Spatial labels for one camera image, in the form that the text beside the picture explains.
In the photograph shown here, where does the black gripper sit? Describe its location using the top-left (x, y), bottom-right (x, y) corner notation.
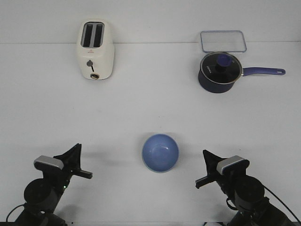
top-left (195, 150), bottom-right (231, 193)
top-left (53, 143), bottom-right (93, 191)

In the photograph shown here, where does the blue bowl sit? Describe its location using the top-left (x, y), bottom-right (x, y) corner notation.
top-left (142, 134), bottom-right (180, 173)

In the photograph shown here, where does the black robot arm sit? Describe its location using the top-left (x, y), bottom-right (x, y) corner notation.
top-left (0, 143), bottom-right (93, 226)
top-left (196, 150), bottom-right (295, 226)

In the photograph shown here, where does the dark blue saucepan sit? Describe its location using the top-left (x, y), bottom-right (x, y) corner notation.
top-left (198, 52), bottom-right (286, 94)

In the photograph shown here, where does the glass pot lid blue knob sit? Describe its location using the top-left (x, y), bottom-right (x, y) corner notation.
top-left (200, 52), bottom-right (243, 85)

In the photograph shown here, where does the white two-slot toaster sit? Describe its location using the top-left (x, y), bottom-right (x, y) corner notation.
top-left (76, 19), bottom-right (115, 80)

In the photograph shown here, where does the clear container lid blue rim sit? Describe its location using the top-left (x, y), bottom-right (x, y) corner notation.
top-left (200, 30), bottom-right (247, 53)

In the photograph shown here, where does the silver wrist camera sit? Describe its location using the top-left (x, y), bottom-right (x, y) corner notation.
top-left (216, 155), bottom-right (250, 175)
top-left (33, 155), bottom-right (64, 170)

